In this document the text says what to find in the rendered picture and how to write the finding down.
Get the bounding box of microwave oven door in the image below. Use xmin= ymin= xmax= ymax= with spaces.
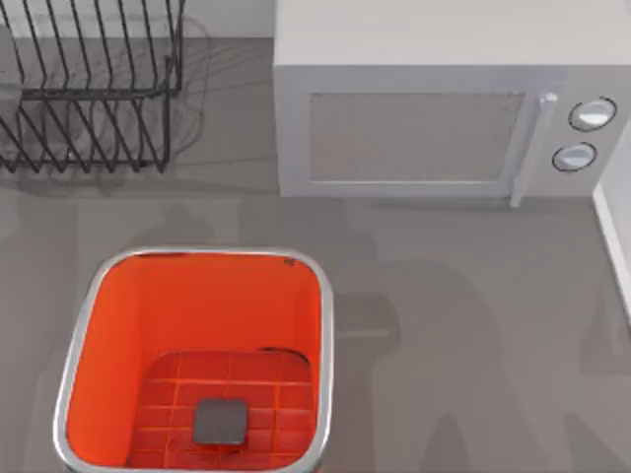
xmin=273 ymin=66 xmax=546 ymax=199

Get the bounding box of orange basket with grey rim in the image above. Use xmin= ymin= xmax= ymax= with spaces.
xmin=51 ymin=245 xmax=339 ymax=473

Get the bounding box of pale microwave oven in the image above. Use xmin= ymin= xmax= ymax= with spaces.
xmin=272 ymin=0 xmax=631 ymax=200

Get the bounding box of dark grey square coaster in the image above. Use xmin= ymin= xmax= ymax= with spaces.
xmin=192 ymin=398 xmax=249 ymax=446

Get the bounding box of small microwave knob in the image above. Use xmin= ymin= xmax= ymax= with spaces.
xmin=551 ymin=142 xmax=598 ymax=173

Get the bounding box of large microwave knob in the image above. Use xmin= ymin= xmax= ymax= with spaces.
xmin=568 ymin=97 xmax=619 ymax=132

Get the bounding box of microwave door handle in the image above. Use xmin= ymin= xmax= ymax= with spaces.
xmin=509 ymin=92 xmax=559 ymax=208

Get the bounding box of black wire dish rack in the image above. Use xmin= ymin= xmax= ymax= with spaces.
xmin=0 ymin=0 xmax=187 ymax=174

